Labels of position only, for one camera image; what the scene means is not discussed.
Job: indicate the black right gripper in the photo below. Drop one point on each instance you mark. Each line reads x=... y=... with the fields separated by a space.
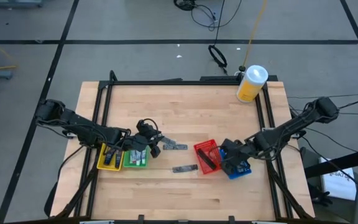
x=233 y=151

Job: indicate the blue plastic basket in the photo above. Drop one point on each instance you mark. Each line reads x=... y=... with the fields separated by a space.
x=238 y=176

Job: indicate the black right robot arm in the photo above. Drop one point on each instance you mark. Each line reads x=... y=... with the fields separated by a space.
x=291 y=127

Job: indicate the black aluminium table frame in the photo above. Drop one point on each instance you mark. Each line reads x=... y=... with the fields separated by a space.
x=182 y=82

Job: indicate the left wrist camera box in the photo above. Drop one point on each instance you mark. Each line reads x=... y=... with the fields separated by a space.
x=144 y=127

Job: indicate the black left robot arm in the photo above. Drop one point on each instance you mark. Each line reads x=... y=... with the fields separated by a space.
x=82 y=127

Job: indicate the small toothpaste tube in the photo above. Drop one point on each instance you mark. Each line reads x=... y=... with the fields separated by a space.
x=138 y=158
x=143 y=154

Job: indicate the yellow plastic basket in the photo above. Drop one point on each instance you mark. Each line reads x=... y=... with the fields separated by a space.
x=110 y=168

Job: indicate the red plastic basket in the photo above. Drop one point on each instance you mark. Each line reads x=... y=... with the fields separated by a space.
x=208 y=146

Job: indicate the green plastic basket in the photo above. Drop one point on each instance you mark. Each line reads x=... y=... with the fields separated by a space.
x=135 y=165

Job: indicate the black plastic comb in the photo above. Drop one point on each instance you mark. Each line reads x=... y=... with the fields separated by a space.
x=206 y=159

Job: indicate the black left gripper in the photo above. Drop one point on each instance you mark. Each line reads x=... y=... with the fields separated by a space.
x=138 y=143

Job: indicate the dark grey hair dryer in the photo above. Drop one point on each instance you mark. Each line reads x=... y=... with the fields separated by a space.
x=132 y=156

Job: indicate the dark blue toiletry tube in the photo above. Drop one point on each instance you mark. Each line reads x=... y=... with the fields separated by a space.
x=118 y=158
x=108 y=157

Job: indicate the white yellow wipes canister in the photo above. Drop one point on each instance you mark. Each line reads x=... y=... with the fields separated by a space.
x=250 y=88

